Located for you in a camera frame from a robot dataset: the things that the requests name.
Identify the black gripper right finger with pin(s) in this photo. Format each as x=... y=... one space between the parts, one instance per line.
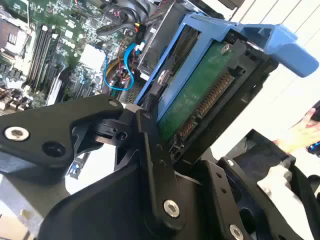
x=220 y=185

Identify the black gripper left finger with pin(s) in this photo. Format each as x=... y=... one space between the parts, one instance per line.
x=50 y=120

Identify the bare person hand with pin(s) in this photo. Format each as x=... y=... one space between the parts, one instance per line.
x=300 y=135

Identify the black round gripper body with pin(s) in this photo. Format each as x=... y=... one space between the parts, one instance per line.
x=105 y=212

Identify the hard disk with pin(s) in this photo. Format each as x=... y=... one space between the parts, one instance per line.
x=200 y=82

